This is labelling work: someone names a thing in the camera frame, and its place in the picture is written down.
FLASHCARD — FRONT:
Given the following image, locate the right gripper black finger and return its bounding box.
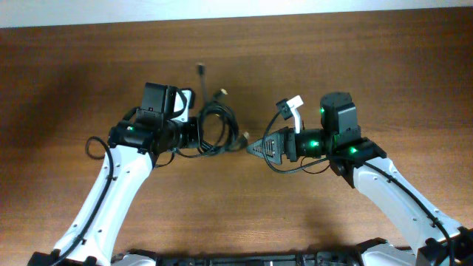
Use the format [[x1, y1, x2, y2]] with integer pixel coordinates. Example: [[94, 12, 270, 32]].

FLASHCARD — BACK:
[[246, 132, 285, 155], [260, 150, 282, 165]]

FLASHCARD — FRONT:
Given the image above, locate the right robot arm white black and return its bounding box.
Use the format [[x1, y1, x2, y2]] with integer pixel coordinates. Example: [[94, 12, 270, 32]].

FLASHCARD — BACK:
[[246, 92, 472, 265]]

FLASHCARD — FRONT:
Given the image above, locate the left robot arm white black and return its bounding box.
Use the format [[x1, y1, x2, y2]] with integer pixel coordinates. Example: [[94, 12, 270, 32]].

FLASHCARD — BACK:
[[28, 83, 197, 265]]

